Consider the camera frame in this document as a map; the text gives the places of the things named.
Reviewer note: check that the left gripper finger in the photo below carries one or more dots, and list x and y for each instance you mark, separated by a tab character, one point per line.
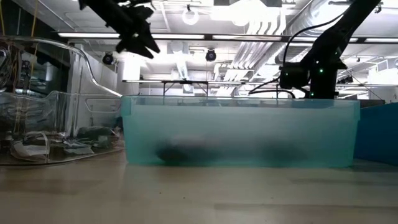
141	49
150	42

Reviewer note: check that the dark objects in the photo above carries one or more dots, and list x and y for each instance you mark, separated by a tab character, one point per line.
180	152

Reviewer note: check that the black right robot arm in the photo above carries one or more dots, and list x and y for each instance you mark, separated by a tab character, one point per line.
339	31

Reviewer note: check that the black ceiling spotlights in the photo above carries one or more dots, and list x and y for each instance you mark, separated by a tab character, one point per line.
347	80

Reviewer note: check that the round black ceiling speaker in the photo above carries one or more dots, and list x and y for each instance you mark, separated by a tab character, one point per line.
108	58
211	55

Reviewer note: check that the white table with black legs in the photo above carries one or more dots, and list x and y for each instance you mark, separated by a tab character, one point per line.
186	82
367	85

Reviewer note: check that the white ceiling pipe bundle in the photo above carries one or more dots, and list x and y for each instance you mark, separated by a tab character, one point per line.
255	49

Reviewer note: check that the blue plastic bin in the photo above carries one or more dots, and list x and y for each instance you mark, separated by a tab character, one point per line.
377	133

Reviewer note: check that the black ceiling track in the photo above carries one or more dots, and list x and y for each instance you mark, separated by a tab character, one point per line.
340	2

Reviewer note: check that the green translucent plastic bin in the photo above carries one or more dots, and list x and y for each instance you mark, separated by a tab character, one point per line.
248	124

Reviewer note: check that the clear plastic bin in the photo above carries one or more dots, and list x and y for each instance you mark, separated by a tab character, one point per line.
18	102

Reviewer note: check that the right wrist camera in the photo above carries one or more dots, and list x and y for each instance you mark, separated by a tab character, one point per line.
293	75

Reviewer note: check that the white ceiling duct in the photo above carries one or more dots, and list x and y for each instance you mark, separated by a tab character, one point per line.
182	67

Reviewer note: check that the grey round air duct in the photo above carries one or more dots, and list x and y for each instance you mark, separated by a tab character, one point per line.
306	15

